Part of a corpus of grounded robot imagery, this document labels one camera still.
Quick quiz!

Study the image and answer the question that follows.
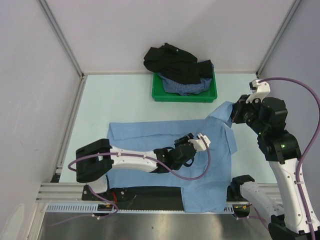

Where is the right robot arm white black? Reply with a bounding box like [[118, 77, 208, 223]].
[[227, 95, 320, 240]]

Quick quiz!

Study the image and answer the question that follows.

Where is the dark blue checked shirt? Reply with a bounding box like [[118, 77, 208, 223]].
[[158, 60, 214, 96]]

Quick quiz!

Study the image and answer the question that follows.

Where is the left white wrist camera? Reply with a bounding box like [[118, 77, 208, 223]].
[[188, 133, 211, 152]]

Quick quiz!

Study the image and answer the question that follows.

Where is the right aluminium corner post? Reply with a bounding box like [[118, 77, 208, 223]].
[[255, 0, 304, 79]]

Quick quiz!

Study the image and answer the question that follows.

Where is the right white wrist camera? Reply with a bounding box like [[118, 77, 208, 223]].
[[245, 79, 271, 104]]

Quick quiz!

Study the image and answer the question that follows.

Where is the light blue long sleeve shirt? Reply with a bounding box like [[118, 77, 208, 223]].
[[106, 100, 238, 214]]

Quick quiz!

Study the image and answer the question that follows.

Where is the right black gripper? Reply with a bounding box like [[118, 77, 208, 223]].
[[225, 94, 267, 135]]

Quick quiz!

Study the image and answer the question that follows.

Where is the purple cable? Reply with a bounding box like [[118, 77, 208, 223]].
[[47, 138, 212, 227], [254, 77, 320, 240]]

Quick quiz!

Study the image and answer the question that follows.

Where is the green plastic bin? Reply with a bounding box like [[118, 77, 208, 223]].
[[151, 71, 218, 103]]

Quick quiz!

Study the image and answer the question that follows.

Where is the white slotted cable duct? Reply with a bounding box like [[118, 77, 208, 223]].
[[46, 203, 98, 213]]

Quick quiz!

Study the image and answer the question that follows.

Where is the left aluminium corner post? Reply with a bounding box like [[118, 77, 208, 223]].
[[37, 0, 84, 79]]

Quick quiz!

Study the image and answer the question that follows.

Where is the aluminium corner post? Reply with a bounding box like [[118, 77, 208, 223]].
[[37, 0, 84, 79], [255, 0, 304, 79]]

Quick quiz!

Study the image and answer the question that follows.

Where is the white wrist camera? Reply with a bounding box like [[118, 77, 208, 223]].
[[188, 133, 211, 152], [245, 79, 271, 104]]

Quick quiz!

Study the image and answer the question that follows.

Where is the aluminium frame rail front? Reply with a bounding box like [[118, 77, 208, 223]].
[[36, 182, 283, 205]]

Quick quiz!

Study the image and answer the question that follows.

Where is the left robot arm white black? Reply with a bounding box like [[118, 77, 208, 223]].
[[75, 133, 199, 200]]

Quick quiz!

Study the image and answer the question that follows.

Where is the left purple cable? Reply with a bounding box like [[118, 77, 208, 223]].
[[47, 138, 212, 227]]

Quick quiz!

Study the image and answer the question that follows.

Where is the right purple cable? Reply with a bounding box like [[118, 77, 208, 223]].
[[254, 77, 320, 240]]

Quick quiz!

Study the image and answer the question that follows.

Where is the black long sleeve shirt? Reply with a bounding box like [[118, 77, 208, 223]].
[[143, 43, 214, 85]]

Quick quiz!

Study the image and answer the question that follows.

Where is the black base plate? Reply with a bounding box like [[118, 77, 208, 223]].
[[81, 184, 249, 214]]

